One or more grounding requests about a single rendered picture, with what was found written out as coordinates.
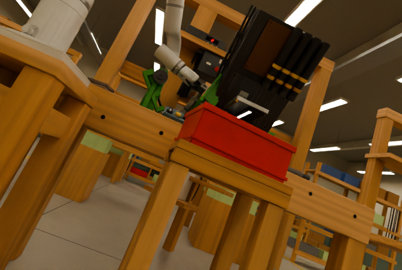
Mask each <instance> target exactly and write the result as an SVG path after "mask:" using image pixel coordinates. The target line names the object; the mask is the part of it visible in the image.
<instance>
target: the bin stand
mask: <svg viewBox="0 0 402 270"><path fill-rule="evenodd" d="M164 161H165V163H164V165H163V167H162V170H161V171H160V174H159V177H158V179H157V181H156V183H155V185H154V188H153V190H152V192H151V194H150V197H149V199H148V202H147V204H146V206H145V208H144V211H143V213H142V215H141V218H140V220H139V222H138V225H137V227H136V229H135V231H134V233H133V236H132V239H131V240H130V242H129V245H128V247H127V250H126V252H125V254H124V256H123V259H122V261H121V263H120V266H119V268H118V270H149V267H150V265H151V262H152V260H153V257H154V255H155V253H156V250H157V247H158V246H159V243H160V240H161V238H162V236H163V233H164V231H165V228H166V225H167V223H168V221H169V218H170V215H171V214H172V211H173V208H174V206H175V204H176V201H177V199H178V196H179V194H180V191H181V189H182V186H183V184H184V181H185V179H186V177H187V174H188V172H192V173H194V174H196V175H199V176H201V177H203V178H206V179H208V180H211V181H213V182H215V183H218V184H220V185H222V186H225V187H227V188H229V189H232V190H234V191H236V192H237V193H236V196H235V198H234V201H233V204H232V207H231V210H230V212H229V216H228V218H227V221H226V224H225V227H224V229H223V232H222V235H221V238H220V241H219V243H218V247H217V249H216V252H215V255H214V258H213V260H212V263H211V267H210V268H209V270H230V268H231V266H232V263H233V259H234V257H235V254H236V250H237V247H238V245H239V241H240V238H241V236H242V232H243V229H244V227H245V223H246V220H247V218H248V214H249V211H250V209H251V205H252V202H253V200H254V197H257V198H260V199H262V200H261V202H260V205H259V208H258V211H257V214H256V217H255V220H254V224H253V226H252V229H251V233H250V235H249V238H248V242H247V244H246V247H245V251H244V253H243V256H242V260H241V263H240V266H239V269H238V270H266V268H267V265H268V262H269V259H270V255H271V252H272V248H273V245H274V242H275V239H276V235H277V233H278V229H279V225H280V222H281V219H282V215H283V213H284V208H285V209H288V206H289V203H290V199H291V195H292V193H293V189H294V188H293V187H290V186H288V185H286V184H284V183H281V182H279V181H276V180H274V179H272V178H270V177H267V176H265V175H263V174H261V173H259V172H256V171H254V170H251V169H249V168H247V167H245V166H242V165H240V164H238V163H236V162H233V161H231V160H229V159H226V158H225V157H222V156H220V155H217V154H215V153H213V152H211V151H209V150H206V149H204V148H201V147H199V146H197V145H195V144H192V143H190V142H188V141H186V140H184V139H181V138H180V139H179V140H177V141H175V142H174V143H173V144H172V145H170V147H169V149H168V152H167V154H166V157H165V159H164Z"/></svg>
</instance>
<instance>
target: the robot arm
mask: <svg viewBox="0 0 402 270"><path fill-rule="evenodd" d="M94 1H95V0H40V2H39V4H38V5H37V7H36V9H35V10H34V12H33V13H32V15H31V17H30V18H29V20H28V22H27V23H26V24H25V25H23V26H22V31H21V32H20V31H17V30H14V29H11V30H13V31H16V32H18V33H20V34H23V35H26V36H27V37H30V38H33V39H35V40H37V41H40V42H42V43H44V44H47V45H50V46H52V47H54V48H57V49H59V50H62V51H64V52H65V53H66V52H67V51H68V49H69V47H70V45H71V44H72V42H73V40H74V38H75V36H76V34H77V33H78V31H79V29H80V27H81V25H82V24H83V22H84V20H85V18H86V17H87V15H88V13H89V11H90V9H91V7H92V5H93V3H94ZM184 1H185V0H167V1H166V11H165V22H164V31H165V34H166V38H167V46H166V45H165V44H162V45H161V46H160V47H158V49H157V50H156V51H155V53H154V56H155V57H156V58H157V59H158V60H159V61H161V63H162V64H164V66H166V67H167V68H168V69H169V70H170V71H171V72H172V73H173V74H176V75H177V76H178V77H179V78H180V79H181V80H182V81H183V82H184V83H185V84H186V85H187V86H190V87H192V88H194V89H195V90H197V91H198V92H199V93H200V94H202V93H203V92H204V91H205V90H204V89H202V88H201V87H200V85H202V83H201V82H200V80H199V76H198V75H197V74H196V73H195V72H194V71H193V70H191V69H190V68H189V67H187V66H186V65H185V63H184V62H183V61H182V60H181V59H180V58H179V55H180V50H181V22H182V14H183V9H184ZM9 29H10V28H9ZM195 81H196V82H195Z"/></svg>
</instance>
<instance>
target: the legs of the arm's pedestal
mask: <svg viewBox="0 0 402 270"><path fill-rule="evenodd" d="M64 87H65V86H64V85H63V84H62V83H61V82H60V81H59V80H58V79H56V78H55V77H54V76H52V75H50V74H48V73H45V72H43V71H40V70H38V69H36V68H33V67H31V66H29V65H25V67H24V68H23V69H22V71H21V73H20V74H19V75H17V74H15V73H14V72H11V71H9V70H7V69H4V68H2V67H0V198H1V196H2V194H3V192H4V191H5V189H6V187H7V186H8V183H9V182H10V180H11V179H12V177H13V175H14V173H15V172H16V170H17V168H18V167H19V165H20V163H21V161H22V160H23V158H24V156H25V154H26V153H27V151H28V150H29V147H30V146H31V144H32V143H33V141H34V139H35V137H36V135H37V134H38V132H40V133H42V134H43V135H42V137H41V139H40V140H39V142H38V144H37V145H36V147H35V149H34V151H33V152H32V154H31V156H30V158H29V160H28V161H27V163H26V165H25V167H24V168H23V170H22V172H21V173H20V175H19V177H18V179H17V180H16V182H15V184H14V186H13V188H12V189H11V191H10V193H9V194H8V196H7V198H6V200H5V201H4V203H3V205H2V207H1V209H0V270H5V268H6V266H7V264H8V262H9V261H10V259H11V257H12V255H13V253H14V251H15V249H16V247H17V246H18V244H19V242H20V240H21V238H22V236H23V234H24V232H25V231H26V229H27V227H28V225H29V223H30V222H31V220H32V217H33V216H34V214H35V212H36V210H37V208H38V207H39V205H40V203H41V201H42V199H43V197H44V195H45V193H46V192H47V190H48V188H49V186H50V184H51V182H52V181H53V178H54V177H55V175H56V173H57V171H58V170H59V168H60V166H61V164H62V162H63V160H64V158H65V156H66V155H67V153H68V151H69V149H70V147H71V145H72V143H73V142H74V139H75V138H76V136H77V134H78V132H79V131H80V129H81V127H82V125H83V123H84V121H85V119H86V117H87V116H88V114H89V112H90V110H91V108H90V107H89V106H88V105H87V104H86V103H84V102H81V101H79V100H77V99H75V98H72V97H70V96H68V95H65V97H64V99H63V100H62V102H61V104H60V105H59V107H58V109H57V110H55V109H54V108H53V106H54V104H55V103H56V101H57V99H58V97H59V96H60V94H61V92H62V90H63V89H64Z"/></svg>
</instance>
